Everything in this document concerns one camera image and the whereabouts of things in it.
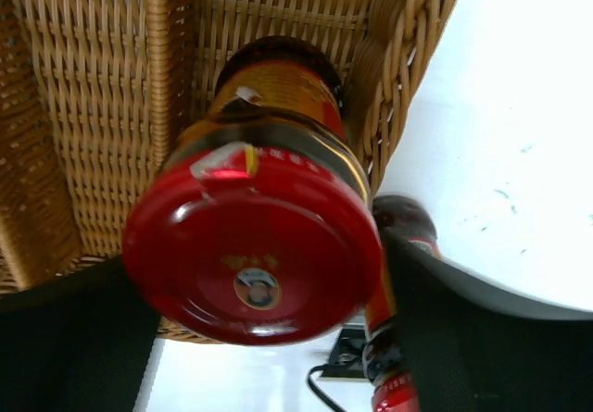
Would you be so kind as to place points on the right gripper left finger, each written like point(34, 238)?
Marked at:
point(79, 343)

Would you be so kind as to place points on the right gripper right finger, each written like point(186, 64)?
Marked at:
point(471, 345)

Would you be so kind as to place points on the woven wicker divided basket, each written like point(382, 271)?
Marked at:
point(94, 94)

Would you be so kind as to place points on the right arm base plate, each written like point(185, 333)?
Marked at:
point(344, 359)

